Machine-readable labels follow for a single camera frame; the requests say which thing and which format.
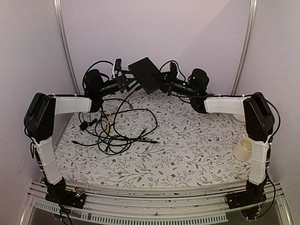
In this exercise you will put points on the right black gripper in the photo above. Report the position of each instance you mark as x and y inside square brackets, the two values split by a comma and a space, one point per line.
[168, 82]

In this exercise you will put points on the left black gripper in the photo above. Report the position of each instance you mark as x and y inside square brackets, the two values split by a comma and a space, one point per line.
[126, 81]

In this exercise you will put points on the black network switch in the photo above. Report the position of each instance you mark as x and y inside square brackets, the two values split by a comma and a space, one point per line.
[144, 70]

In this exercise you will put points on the black ethernet cable pulled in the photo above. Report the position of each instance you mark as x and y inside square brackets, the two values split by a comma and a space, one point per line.
[93, 79]

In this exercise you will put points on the black power adapter plug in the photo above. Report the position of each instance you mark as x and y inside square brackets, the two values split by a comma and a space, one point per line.
[84, 124]

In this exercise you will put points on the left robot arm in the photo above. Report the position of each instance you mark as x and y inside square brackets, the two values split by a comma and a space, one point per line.
[39, 118]

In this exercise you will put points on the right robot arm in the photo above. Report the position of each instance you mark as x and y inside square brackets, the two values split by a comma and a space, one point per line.
[253, 110]

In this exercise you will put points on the floral table mat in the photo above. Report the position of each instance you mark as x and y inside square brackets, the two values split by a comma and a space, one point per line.
[152, 141]

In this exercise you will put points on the white ceramic bowl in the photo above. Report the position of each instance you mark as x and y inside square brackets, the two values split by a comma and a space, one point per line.
[238, 119]

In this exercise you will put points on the cream ribbed cup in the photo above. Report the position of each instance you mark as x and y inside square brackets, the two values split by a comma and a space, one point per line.
[243, 149]

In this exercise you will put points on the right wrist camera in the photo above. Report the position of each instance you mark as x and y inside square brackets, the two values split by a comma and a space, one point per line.
[173, 68]

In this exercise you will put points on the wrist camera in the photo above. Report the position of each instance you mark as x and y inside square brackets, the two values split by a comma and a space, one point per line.
[116, 68]
[173, 68]

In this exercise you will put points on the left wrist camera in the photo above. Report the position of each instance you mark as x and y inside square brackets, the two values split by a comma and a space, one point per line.
[116, 68]

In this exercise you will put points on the left aluminium frame post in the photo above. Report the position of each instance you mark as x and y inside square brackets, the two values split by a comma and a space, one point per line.
[64, 42]

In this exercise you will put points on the aluminium frame post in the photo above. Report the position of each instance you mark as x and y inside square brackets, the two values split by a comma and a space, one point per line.
[64, 42]
[246, 45]

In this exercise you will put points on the right aluminium frame post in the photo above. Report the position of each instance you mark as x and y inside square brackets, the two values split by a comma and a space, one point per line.
[246, 45]

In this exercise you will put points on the front aluminium rail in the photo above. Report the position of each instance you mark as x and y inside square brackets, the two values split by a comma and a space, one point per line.
[110, 205]

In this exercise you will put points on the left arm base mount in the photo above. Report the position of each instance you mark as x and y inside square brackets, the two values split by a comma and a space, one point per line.
[73, 198]

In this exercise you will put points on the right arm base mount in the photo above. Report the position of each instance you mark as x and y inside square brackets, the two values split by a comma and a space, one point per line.
[252, 195]

